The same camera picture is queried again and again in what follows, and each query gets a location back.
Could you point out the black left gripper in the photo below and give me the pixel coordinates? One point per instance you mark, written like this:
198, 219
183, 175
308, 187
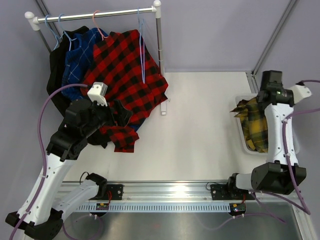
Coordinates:
121, 118

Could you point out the light blue wire hanger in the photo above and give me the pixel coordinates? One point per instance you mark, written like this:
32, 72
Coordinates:
141, 29

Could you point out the red black checked shirt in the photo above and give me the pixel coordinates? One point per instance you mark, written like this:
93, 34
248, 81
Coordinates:
116, 63

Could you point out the yellow plaid shirt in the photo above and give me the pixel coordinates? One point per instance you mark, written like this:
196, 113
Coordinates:
253, 125

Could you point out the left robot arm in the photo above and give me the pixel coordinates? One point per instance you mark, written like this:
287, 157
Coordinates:
41, 217

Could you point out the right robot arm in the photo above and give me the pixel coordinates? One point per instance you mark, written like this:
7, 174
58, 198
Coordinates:
281, 173

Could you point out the blue plaid shirt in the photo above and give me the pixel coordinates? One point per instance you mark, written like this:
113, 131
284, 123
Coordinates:
80, 56

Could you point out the blue hanger on rack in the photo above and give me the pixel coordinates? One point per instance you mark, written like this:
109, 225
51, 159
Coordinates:
56, 37
64, 32

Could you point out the black garment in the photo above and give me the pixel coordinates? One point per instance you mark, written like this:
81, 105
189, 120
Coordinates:
63, 99

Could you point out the white perforated basket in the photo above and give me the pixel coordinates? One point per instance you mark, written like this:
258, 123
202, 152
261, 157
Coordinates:
248, 96

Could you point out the metal clothes rack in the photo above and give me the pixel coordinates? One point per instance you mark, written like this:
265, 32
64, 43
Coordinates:
156, 9

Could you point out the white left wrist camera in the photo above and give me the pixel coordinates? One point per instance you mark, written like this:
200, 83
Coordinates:
97, 93

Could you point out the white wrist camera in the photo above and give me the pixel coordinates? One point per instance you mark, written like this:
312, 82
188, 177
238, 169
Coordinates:
97, 93
300, 92

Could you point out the aluminium mounting rail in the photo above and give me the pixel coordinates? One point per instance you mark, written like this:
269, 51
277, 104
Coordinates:
146, 191

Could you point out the white slotted cable duct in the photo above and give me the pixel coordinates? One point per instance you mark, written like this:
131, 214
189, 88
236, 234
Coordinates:
155, 207

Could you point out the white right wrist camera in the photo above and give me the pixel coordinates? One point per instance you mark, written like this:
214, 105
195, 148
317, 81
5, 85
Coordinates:
300, 92

